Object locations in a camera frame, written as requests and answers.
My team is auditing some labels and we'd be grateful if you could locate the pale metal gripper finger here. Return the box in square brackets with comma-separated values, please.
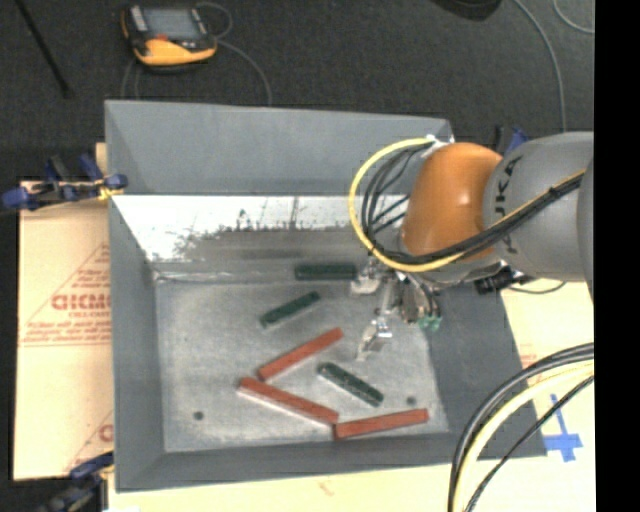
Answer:
[349, 261, 384, 297]
[355, 317, 395, 363]

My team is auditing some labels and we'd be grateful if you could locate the dark green flat block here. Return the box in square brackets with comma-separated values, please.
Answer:
[258, 290, 323, 330]
[316, 361, 386, 408]
[293, 263, 359, 282]

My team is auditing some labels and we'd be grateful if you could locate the red-brown flat block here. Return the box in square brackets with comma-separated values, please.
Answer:
[332, 407, 431, 442]
[256, 327, 346, 383]
[235, 376, 341, 428]

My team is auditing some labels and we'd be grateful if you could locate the grey metal bin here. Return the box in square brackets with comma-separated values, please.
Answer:
[103, 99, 547, 492]

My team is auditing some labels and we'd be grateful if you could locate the brown cardboard board red print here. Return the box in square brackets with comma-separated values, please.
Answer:
[11, 178, 116, 482]

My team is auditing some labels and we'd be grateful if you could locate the black cylinder on white bracket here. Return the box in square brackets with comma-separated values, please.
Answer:
[473, 269, 522, 296]

